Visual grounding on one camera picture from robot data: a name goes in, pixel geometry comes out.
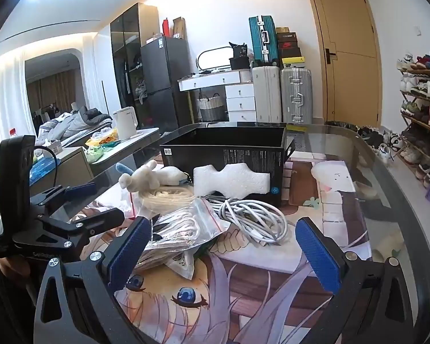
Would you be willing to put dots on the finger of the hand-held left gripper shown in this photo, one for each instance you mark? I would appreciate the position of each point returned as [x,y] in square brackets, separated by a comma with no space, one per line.
[80,190]
[100,220]

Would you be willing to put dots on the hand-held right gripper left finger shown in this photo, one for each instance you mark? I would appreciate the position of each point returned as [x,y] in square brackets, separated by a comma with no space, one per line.
[129,251]

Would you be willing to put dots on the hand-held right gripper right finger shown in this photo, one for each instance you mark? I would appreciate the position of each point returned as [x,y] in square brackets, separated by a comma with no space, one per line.
[315,254]

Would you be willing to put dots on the white printed plastic packet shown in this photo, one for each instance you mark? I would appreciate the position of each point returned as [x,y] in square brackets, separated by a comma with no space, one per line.
[150,254]
[182,263]

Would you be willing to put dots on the white packets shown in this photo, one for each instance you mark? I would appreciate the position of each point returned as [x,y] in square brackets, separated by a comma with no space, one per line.
[165,199]

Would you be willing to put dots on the clear zip bag red seal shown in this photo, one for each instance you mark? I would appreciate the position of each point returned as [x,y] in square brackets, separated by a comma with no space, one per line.
[190,222]

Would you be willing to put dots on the white foam piece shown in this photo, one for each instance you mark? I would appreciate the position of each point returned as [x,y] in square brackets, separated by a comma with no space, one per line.
[229,181]

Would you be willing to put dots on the black cardboard box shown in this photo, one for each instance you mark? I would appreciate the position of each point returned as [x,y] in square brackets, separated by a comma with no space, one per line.
[236,156]

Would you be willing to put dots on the person's left hand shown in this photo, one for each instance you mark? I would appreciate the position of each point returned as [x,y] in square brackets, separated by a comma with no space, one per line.
[13,267]

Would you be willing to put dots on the beige low cabinet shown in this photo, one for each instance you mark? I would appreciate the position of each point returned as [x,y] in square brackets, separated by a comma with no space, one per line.
[71,166]

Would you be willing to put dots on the blue patterned packet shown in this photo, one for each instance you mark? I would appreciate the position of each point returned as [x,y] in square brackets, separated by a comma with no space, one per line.
[44,170]

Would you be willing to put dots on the green plastic bag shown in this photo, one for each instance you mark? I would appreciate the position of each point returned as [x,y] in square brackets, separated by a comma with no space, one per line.
[94,154]

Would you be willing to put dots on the yellow snack bag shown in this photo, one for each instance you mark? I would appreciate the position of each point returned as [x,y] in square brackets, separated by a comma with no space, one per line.
[102,138]

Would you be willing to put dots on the printed cartoon desk mat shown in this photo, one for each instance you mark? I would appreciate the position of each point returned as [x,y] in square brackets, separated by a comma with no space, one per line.
[258,286]

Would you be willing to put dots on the bed with grey clothing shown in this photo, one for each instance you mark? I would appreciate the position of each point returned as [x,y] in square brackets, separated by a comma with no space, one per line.
[79,122]

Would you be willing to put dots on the grey side table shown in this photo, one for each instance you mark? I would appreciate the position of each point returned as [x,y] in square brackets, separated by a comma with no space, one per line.
[136,143]

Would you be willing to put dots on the white electric kettle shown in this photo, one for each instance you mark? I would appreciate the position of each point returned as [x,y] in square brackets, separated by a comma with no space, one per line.
[124,123]

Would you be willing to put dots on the white curtain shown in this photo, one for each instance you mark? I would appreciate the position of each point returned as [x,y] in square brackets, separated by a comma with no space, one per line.
[3,96]

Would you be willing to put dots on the group of shoes on floor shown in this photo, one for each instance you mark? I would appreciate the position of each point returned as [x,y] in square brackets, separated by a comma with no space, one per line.
[380,141]

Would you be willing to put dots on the dark grey fridge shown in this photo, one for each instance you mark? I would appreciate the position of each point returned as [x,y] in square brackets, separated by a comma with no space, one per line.
[165,79]

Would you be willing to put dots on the black glass cabinet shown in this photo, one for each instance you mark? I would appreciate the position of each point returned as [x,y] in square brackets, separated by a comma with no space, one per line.
[127,50]

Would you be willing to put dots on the woven laundry basket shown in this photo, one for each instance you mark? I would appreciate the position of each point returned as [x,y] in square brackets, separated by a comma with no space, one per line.
[210,109]

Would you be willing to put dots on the silver suitcase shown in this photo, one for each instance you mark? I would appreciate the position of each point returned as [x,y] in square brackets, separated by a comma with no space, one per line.
[296,96]

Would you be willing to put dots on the white suitcase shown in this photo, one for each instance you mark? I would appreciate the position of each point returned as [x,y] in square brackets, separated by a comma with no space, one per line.
[267,95]

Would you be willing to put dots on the white dresser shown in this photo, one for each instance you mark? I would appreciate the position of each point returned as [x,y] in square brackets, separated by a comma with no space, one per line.
[240,96]

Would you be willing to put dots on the wooden shoe rack with shoes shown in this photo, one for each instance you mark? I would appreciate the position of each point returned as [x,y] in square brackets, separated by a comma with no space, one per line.
[421,114]

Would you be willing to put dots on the wooden door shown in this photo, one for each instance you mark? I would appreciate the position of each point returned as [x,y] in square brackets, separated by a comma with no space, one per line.
[351,79]

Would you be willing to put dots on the red box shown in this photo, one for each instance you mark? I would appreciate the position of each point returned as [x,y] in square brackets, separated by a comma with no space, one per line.
[166,28]

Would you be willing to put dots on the oval mirror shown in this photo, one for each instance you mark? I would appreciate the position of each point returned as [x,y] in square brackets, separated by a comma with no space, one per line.
[216,59]

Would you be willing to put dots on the flat cardboard box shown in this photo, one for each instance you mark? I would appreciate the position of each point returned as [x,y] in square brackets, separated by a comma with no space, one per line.
[179,28]

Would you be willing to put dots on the stack of shoe boxes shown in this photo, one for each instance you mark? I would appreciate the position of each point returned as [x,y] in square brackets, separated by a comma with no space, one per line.
[290,48]

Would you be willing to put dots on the teal suitcase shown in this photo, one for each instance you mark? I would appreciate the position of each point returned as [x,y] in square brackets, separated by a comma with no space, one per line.
[263,41]

